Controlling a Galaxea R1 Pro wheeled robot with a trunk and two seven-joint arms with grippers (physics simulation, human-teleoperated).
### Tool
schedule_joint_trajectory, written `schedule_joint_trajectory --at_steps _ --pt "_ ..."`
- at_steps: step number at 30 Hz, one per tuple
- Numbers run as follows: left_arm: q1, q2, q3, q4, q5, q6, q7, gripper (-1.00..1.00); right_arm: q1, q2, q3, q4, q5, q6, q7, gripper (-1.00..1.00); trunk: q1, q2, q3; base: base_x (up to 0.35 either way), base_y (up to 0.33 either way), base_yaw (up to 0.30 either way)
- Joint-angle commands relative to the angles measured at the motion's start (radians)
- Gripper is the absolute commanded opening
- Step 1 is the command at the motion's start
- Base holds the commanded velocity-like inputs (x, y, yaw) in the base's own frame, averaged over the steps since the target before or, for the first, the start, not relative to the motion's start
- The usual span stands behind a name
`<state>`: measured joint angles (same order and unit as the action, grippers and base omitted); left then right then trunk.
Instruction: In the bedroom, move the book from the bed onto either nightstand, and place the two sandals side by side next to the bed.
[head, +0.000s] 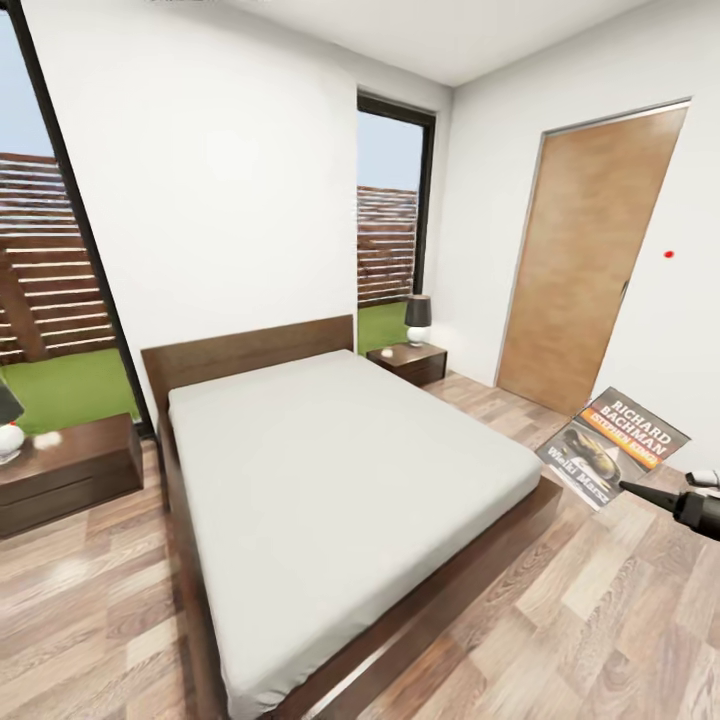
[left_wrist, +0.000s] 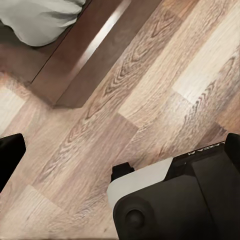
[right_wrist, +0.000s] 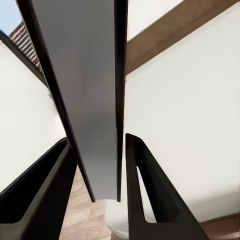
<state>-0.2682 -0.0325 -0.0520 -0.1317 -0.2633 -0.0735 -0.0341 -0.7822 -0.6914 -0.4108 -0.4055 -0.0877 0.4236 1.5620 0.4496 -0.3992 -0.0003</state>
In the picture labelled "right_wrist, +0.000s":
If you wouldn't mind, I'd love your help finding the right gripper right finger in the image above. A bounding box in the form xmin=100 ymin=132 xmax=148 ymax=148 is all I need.
xmin=125 ymin=132 xmax=210 ymax=240

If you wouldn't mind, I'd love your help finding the hardback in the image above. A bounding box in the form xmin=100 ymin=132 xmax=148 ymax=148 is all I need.
xmin=15 ymin=0 xmax=129 ymax=203

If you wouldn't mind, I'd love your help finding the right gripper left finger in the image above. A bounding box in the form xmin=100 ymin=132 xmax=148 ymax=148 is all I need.
xmin=0 ymin=136 xmax=78 ymax=240

